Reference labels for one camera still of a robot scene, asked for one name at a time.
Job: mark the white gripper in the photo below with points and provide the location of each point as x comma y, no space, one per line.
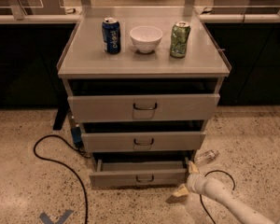
194,182

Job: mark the grey bottom drawer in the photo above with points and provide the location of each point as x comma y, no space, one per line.
145,173

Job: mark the grey drawer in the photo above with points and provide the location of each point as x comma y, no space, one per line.
145,173
130,142
143,107

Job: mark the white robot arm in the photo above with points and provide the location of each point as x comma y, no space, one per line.
215,190

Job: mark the grey middle drawer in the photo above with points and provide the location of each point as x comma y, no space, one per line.
130,142

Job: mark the grey top drawer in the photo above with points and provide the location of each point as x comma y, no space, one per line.
143,107

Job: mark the grey drawer cabinet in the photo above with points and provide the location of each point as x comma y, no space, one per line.
88,70

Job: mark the clear plastic bottle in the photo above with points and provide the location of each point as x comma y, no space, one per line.
206,157

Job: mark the blue power adapter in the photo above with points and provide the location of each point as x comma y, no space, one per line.
76,135

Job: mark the white bowl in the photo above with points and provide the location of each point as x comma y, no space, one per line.
146,38

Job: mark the green soda can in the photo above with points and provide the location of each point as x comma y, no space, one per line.
179,39

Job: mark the blue Pepsi can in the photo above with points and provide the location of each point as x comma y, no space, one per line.
111,35

